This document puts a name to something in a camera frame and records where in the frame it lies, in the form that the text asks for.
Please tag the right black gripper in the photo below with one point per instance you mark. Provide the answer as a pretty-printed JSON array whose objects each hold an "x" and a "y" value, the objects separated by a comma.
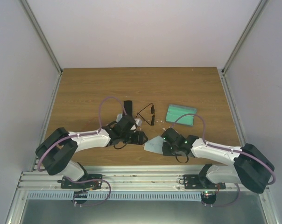
[{"x": 165, "y": 151}]

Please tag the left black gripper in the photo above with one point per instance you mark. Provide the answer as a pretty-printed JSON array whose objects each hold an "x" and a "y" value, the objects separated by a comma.
[{"x": 138, "y": 138}]

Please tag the light blue cleaning cloth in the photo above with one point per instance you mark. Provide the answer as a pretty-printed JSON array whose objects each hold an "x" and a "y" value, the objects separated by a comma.
[{"x": 154, "y": 145}]

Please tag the green glasses case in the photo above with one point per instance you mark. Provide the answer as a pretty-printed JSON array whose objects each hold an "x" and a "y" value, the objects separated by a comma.
[{"x": 176, "y": 111}]

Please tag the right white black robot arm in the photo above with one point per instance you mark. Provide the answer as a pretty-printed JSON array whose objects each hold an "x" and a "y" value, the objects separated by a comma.
[{"x": 242, "y": 165}]

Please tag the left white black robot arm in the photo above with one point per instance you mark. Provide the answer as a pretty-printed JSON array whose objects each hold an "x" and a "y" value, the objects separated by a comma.
[{"x": 56, "y": 152}]

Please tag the black sunglasses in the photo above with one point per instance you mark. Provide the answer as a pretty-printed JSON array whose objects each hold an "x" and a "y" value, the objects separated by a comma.
[{"x": 147, "y": 114}]

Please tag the black sunglasses pouch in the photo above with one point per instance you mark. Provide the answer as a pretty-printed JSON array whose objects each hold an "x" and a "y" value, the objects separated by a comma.
[{"x": 128, "y": 106}]

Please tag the small blue cloth piece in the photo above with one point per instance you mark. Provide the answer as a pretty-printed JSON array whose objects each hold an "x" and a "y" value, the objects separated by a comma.
[{"x": 119, "y": 117}]

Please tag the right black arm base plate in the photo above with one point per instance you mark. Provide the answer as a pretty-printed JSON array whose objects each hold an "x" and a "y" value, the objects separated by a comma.
[{"x": 199, "y": 182}]

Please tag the aluminium mounting rail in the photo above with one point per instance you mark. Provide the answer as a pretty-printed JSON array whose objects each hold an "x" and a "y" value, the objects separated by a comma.
[{"x": 121, "y": 178}]

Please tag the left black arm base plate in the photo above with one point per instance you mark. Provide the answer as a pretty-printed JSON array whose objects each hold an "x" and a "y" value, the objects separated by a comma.
[{"x": 89, "y": 181}]

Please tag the grey slotted cable duct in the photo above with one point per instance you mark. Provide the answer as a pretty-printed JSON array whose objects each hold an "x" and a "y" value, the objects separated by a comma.
[{"x": 117, "y": 196}]

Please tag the left aluminium frame post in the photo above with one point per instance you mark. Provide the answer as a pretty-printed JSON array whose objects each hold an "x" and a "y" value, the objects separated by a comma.
[{"x": 30, "y": 14}]

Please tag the aluminium frame post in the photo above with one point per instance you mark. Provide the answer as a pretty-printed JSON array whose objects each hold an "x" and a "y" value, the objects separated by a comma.
[
  {"x": 30, "y": 14},
  {"x": 245, "y": 33}
]

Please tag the right aluminium frame post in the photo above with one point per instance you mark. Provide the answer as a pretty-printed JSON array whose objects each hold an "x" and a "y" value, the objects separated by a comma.
[{"x": 245, "y": 33}]

